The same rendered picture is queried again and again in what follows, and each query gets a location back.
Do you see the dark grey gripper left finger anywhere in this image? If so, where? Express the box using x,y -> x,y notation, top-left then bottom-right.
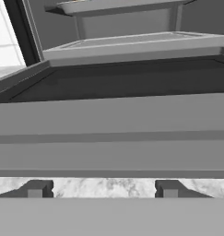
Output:
0,179 -> 54,199

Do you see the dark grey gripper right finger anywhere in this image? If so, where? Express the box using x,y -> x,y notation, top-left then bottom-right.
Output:
154,179 -> 215,199

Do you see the toaster oven door with glass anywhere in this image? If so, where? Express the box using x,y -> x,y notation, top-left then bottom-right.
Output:
0,54 -> 224,146

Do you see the grey toaster oven tray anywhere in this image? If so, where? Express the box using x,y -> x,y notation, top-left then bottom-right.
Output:
41,30 -> 224,67

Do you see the grey toaster oven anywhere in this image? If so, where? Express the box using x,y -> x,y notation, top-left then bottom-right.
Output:
2,0 -> 224,67

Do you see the grey toaster oven rack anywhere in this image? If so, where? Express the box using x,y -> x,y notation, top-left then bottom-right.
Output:
43,0 -> 198,18

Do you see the grey toaster oven door handle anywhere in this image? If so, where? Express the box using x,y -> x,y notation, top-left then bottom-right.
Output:
0,142 -> 224,180

